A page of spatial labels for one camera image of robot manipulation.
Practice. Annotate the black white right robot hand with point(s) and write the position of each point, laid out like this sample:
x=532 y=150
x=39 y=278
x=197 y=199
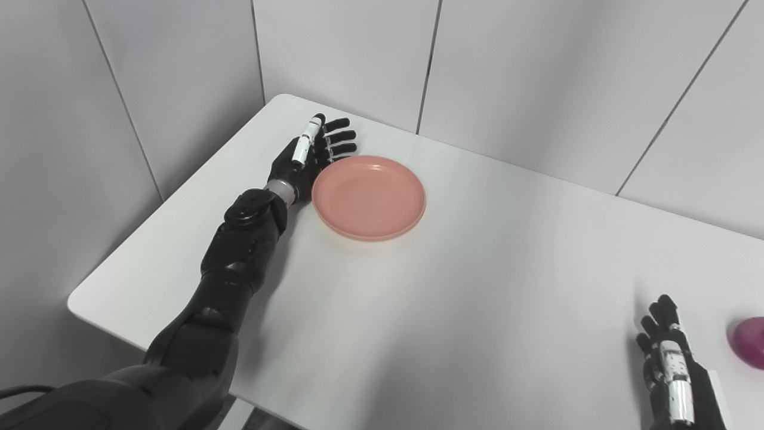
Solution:
x=707 y=400

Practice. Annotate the pink plate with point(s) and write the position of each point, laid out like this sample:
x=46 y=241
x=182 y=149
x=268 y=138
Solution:
x=369 y=197

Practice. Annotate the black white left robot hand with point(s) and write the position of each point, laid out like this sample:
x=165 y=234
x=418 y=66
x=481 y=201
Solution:
x=289 y=173

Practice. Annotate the white table leg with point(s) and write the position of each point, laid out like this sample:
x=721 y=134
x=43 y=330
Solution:
x=236 y=418

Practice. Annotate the purple red onion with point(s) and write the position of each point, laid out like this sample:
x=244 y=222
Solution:
x=749 y=343

